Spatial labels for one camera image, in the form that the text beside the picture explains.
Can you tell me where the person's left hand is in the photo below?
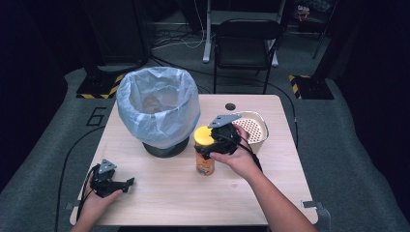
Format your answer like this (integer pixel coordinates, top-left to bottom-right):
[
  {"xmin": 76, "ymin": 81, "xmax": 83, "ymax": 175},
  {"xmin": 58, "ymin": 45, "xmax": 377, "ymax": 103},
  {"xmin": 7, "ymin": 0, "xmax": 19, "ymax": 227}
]
[{"xmin": 78, "ymin": 178, "xmax": 125, "ymax": 224}]

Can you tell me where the black folding chair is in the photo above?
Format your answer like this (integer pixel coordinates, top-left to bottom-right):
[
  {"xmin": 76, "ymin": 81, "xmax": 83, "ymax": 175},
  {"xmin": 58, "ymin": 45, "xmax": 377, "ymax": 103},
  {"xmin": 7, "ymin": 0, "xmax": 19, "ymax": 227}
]
[{"xmin": 212, "ymin": 18, "xmax": 282, "ymax": 95}]

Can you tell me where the white metal desk frame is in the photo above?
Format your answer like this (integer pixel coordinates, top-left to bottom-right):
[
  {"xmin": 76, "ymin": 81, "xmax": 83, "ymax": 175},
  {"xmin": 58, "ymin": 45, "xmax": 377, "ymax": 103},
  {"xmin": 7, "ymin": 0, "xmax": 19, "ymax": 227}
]
[{"xmin": 202, "ymin": 0, "xmax": 288, "ymax": 68}]

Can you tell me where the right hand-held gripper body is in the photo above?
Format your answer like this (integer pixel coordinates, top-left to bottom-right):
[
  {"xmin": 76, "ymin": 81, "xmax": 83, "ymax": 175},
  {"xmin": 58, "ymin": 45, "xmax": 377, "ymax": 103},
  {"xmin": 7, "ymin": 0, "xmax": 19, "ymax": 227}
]
[{"xmin": 207, "ymin": 112, "xmax": 244, "ymax": 156}]

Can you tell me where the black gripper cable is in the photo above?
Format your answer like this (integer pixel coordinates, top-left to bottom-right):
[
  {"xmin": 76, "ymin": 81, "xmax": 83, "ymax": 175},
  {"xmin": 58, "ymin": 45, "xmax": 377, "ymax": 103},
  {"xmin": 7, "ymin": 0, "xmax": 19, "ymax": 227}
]
[
  {"xmin": 237, "ymin": 136, "xmax": 264, "ymax": 172},
  {"xmin": 75, "ymin": 163, "xmax": 101, "ymax": 221}
]

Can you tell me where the black trash bin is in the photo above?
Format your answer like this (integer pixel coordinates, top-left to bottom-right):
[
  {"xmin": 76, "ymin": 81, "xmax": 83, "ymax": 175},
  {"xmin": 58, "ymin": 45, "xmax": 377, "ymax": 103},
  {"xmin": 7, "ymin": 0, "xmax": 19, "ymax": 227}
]
[{"xmin": 142, "ymin": 135, "xmax": 190, "ymax": 160}]

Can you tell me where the black floor cable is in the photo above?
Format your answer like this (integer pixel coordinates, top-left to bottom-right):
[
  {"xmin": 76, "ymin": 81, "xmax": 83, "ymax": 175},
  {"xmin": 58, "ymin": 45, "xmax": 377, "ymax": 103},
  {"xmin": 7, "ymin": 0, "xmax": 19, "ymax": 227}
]
[{"xmin": 53, "ymin": 126, "xmax": 106, "ymax": 232}]

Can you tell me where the orange snack can yellow lid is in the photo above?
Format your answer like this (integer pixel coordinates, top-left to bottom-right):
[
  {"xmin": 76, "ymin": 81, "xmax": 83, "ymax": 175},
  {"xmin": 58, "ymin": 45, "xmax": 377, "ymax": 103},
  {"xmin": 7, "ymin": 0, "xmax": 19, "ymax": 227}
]
[{"xmin": 193, "ymin": 125, "xmax": 217, "ymax": 177}]

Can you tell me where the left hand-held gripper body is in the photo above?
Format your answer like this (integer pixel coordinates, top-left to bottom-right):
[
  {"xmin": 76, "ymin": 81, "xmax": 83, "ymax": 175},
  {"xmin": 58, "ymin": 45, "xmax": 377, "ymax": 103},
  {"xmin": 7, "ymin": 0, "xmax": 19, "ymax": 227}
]
[{"xmin": 90, "ymin": 159, "xmax": 128, "ymax": 198}]

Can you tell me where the person's right hand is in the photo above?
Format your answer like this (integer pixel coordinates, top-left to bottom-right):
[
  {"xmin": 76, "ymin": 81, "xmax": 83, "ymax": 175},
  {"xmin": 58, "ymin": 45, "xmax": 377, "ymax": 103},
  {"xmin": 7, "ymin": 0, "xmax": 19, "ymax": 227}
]
[{"xmin": 209, "ymin": 124, "xmax": 264, "ymax": 183}]

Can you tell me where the black yellow striped base plate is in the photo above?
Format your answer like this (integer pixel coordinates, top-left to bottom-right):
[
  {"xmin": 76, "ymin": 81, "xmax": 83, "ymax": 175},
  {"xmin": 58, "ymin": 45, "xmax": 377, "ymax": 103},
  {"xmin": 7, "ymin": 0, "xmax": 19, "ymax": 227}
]
[
  {"xmin": 75, "ymin": 72, "xmax": 126, "ymax": 100},
  {"xmin": 288, "ymin": 73, "xmax": 336, "ymax": 101}
]

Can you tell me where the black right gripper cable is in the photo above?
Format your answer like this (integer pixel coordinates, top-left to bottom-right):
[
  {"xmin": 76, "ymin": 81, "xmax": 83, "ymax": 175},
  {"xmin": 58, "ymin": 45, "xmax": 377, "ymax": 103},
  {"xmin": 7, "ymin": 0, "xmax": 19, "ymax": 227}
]
[{"xmin": 237, "ymin": 136, "xmax": 264, "ymax": 172}]

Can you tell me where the bin with blue bag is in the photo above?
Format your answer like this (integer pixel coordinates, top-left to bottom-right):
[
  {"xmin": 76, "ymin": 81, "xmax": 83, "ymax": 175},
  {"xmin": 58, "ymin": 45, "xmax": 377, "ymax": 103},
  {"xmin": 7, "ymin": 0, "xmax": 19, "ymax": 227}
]
[{"xmin": 115, "ymin": 66, "xmax": 202, "ymax": 150}]

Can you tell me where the white floor cable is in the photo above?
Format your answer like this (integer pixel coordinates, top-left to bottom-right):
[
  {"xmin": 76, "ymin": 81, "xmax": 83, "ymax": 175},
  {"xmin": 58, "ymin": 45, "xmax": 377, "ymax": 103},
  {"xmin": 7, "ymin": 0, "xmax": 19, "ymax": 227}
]
[{"xmin": 151, "ymin": 0, "xmax": 207, "ymax": 51}]

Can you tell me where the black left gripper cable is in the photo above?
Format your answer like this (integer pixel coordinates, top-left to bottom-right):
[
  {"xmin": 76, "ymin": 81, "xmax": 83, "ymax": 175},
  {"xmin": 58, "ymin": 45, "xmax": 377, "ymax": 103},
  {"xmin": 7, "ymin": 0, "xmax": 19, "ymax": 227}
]
[{"xmin": 75, "ymin": 163, "xmax": 101, "ymax": 221}]

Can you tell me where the black tripod stand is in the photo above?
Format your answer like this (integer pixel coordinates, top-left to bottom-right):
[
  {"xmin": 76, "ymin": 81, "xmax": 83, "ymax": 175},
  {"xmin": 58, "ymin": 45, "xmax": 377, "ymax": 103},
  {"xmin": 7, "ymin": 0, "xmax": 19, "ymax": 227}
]
[{"xmin": 311, "ymin": 0, "xmax": 340, "ymax": 60}]

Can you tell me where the cream strainer basin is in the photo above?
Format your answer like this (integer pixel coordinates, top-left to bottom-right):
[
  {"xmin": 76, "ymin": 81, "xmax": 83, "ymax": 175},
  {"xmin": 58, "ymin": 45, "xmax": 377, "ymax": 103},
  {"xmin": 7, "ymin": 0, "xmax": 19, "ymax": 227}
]
[{"xmin": 231, "ymin": 110, "xmax": 270, "ymax": 155}]

